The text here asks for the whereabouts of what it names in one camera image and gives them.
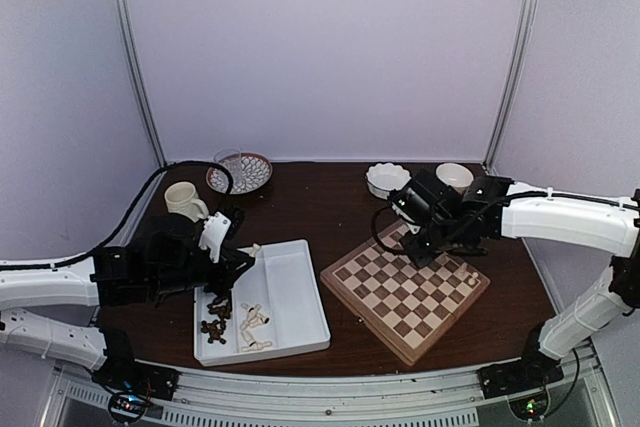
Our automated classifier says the left aluminium frame post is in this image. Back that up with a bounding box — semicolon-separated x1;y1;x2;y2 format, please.
114;0;166;167

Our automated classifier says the cream round bowl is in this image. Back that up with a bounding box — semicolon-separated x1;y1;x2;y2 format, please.
435;163;474;193

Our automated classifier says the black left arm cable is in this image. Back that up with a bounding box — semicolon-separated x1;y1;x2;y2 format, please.
0;160;236;273

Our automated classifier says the patterned brown plate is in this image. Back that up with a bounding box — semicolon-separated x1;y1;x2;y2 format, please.
206;152;273;195

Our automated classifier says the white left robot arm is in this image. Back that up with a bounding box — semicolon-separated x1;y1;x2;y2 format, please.
1;214;256;391

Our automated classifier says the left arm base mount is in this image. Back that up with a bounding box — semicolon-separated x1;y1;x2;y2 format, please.
91;361;180;401

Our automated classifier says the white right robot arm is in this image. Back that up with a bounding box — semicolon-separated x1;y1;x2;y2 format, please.
388;170;639;389

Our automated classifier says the light chess pieces pile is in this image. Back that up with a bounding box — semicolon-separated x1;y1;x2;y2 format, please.
239;303;273;352

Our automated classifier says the white scalloped bowl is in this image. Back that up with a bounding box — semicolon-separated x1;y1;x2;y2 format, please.
365;163;411;200

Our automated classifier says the dark chess pieces pile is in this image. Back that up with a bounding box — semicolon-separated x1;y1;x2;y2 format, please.
200;295;232;345

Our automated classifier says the clear drinking glass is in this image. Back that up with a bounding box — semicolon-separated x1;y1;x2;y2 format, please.
214;148;243;184

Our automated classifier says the right aluminium frame post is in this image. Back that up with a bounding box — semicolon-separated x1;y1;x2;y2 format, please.
482;0;539;173

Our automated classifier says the cream ceramic mug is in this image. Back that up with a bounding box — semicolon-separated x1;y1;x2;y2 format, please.
164;181;209;222

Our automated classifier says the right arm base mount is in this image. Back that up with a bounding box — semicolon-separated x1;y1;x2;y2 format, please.
477;360;564;399

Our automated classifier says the aluminium frame post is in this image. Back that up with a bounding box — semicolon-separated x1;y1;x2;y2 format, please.
114;0;166;167
482;0;539;173

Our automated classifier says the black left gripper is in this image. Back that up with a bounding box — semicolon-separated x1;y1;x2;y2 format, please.
149;237;254;299

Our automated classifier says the wooden chess board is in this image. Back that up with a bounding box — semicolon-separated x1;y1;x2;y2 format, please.
320;238;490;365

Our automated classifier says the white plastic tray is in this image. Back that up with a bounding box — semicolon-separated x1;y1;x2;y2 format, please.
193;239;331;367

